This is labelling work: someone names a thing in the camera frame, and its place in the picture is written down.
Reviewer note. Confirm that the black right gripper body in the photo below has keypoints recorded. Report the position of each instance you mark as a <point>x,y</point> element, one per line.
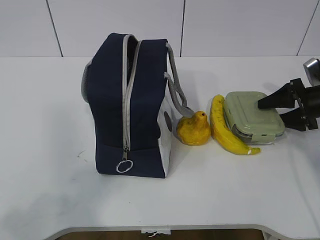
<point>308,99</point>

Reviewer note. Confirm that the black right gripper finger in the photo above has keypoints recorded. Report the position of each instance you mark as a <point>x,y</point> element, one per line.
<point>284,97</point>
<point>292,120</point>

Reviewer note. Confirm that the green lidded lunch box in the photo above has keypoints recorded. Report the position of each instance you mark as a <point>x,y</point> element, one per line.
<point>252,125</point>

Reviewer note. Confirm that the yellow banana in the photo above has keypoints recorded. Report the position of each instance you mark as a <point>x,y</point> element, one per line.
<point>222,134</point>

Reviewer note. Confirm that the yellow pear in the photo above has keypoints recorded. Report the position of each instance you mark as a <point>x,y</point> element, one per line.
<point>195,130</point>

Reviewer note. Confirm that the navy blue lunch bag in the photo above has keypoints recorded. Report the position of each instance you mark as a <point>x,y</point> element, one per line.
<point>131,87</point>

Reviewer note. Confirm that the white tape label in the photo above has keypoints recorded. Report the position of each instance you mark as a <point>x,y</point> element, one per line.
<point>153,231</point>

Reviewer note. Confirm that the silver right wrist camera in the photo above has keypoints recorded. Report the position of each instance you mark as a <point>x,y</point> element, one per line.
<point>312,70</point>

